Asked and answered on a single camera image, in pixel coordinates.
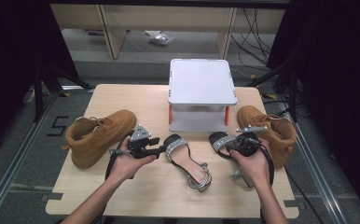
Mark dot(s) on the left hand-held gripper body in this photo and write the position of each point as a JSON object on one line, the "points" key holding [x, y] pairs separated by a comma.
{"points": [[139, 137]]}

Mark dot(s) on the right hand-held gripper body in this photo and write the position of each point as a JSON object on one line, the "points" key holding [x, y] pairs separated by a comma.
{"points": [[245, 144]]}

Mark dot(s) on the black rhinestone heeled sandal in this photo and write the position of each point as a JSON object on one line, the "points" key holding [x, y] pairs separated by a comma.
{"points": [[186, 161], [220, 141]]}

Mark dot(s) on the tan suede boot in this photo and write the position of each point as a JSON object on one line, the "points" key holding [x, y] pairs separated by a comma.
{"points": [[277, 137], [97, 140]]}

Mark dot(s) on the white shoe rack orange posts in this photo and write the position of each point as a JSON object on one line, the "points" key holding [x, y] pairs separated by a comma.
{"points": [[201, 81]]}

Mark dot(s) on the person's right hand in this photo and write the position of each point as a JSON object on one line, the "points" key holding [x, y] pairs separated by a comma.
{"points": [[256, 168]]}

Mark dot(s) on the person's left hand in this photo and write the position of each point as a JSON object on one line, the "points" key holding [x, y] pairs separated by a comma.
{"points": [[122, 165]]}

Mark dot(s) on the black metal stand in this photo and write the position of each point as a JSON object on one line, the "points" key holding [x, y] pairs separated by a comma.
{"points": [[38, 93], [293, 93]]}

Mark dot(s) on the clear plastic bag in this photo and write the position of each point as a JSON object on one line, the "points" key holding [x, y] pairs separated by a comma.
{"points": [[160, 38]]}

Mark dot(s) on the black curtain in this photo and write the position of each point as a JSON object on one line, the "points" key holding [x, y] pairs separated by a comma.
{"points": [[10, 62], [339, 77]]}

